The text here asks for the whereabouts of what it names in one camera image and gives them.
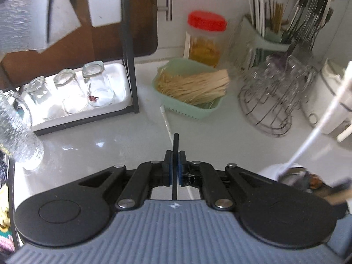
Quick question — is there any clear glass cup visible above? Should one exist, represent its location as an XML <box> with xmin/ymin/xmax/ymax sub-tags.
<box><xmin>243</xmin><ymin>66</ymin><xmax>275</xmax><ymax>97</ymax></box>

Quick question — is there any colourful dish cloth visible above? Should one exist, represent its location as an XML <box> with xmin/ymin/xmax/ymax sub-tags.
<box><xmin>0</xmin><ymin>183</ymin><xmax>15</xmax><ymax>253</ymax></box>

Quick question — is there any clear glass goblet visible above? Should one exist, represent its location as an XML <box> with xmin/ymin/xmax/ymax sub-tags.
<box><xmin>286</xmin><ymin>55</ymin><xmax>317</xmax><ymax>94</ymax></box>

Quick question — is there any wooden chopstick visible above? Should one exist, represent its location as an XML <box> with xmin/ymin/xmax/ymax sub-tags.
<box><xmin>320</xmin><ymin>188</ymin><xmax>352</xmax><ymax>205</ymax></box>

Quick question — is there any green utensil holder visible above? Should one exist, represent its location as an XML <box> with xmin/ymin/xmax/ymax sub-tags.
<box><xmin>242</xmin><ymin>14</ymin><xmax>292</xmax><ymax>53</ymax></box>

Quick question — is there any white mug with green print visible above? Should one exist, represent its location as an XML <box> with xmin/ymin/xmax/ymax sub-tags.
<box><xmin>258</xmin><ymin>163</ymin><xmax>323</xmax><ymax>191</ymax></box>

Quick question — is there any wire cup rack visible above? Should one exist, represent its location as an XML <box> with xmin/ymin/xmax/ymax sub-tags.
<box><xmin>238</xmin><ymin>55</ymin><xmax>319</xmax><ymax>137</ymax></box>

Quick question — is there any bubble-textured cloth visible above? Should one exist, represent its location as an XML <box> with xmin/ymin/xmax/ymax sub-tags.
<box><xmin>0</xmin><ymin>0</ymin><xmax>81</xmax><ymax>54</ymax></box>

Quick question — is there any green plastic basket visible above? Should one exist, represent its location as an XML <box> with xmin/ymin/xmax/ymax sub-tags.
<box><xmin>152</xmin><ymin>58</ymin><xmax>230</xmax><ymax>120</ymax></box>

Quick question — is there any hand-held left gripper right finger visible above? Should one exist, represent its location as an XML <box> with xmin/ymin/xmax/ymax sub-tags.
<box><xmin>178</xmin><ymin>150</ymin><xmax>278</xmax><ymax>210</ymax></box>

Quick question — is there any white hanging cloth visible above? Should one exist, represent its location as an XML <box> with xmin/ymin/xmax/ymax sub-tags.
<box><xmin>85</xmin><ymin>0</ymin><xmax>123</xmax><ymax>28</ymax></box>

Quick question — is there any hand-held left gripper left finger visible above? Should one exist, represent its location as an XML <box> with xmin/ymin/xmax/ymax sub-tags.
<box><xmin>78</xmin><ymin>150</ymin><xmax>174</xmax><ymax>210</ymax></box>

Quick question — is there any white electric cooker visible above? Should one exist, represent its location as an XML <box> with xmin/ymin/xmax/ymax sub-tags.
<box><xmin>301</xmin><ymin>58</ymin><xmax>352</xmax><ymax>135</ymax></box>

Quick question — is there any white tray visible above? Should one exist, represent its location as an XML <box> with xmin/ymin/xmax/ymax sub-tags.
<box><xmin>30</xmin><ymin>63</ymin><xmax>132</xmax><ymax>132</ymax></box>

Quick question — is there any brown cutting board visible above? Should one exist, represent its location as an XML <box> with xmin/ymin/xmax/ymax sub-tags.
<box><xmin>0</xmin><ymin>0</ymin><xmax>158</xmax><ymax>90</ymax></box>

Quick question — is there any black metal rack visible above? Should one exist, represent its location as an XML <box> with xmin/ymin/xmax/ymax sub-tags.
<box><xmin>33</xmin><ymin>0</ymin><xmax>140</xmax><ymax>136</ymax></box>

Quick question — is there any purple glass bowl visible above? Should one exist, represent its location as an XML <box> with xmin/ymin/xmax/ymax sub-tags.
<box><xmin>267</xmin><ymin>56</ymin><xmax>289</xmax><ymax>72</ymax></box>

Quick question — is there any red-lidded plastic jar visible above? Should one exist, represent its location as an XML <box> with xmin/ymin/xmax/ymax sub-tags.
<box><xmin>184</xmin><ymin>10</ymin><xmax>228</xmax><ymax>68</ymax></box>

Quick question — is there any bundle of upright chopsticks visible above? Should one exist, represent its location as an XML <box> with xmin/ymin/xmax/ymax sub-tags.
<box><xmin>246</xmin><ymin>0</ymin><xmax>285</xmax><ymax>37</ymax></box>

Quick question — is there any row of hanging kitchen utensils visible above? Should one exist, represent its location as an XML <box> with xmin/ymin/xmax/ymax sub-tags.
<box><xmin>280</xmin><ymin>0</ymin><xmax>334</xmax><ymax>53</ymax></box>

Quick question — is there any large clear glass mug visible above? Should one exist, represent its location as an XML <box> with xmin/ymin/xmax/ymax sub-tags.
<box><xmin>228</xmin><ymin>25</ymin><xmax>264</xmax><ymax>72</ymax></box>

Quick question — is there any clear drinking glass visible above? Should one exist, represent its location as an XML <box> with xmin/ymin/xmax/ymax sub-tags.
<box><xmin>27</xmin><ymin>76</ymin><xmax>59</xmax><ymax>120</ymax></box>
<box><xmin>53</xmin><ymin>69</ymin><xmax>87</xmax><ymax>114</ymax></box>
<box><xmin>82</xmin><ymin>62</ymin><xmax>114</xmax><ymax>106</ymax></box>

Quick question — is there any bundle of bamboo skewers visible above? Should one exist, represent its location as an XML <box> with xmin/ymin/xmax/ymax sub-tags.
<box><xmin>156</xmin><ymin>69</ymin><xmax>230</xmax><ymax>105</ymax></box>

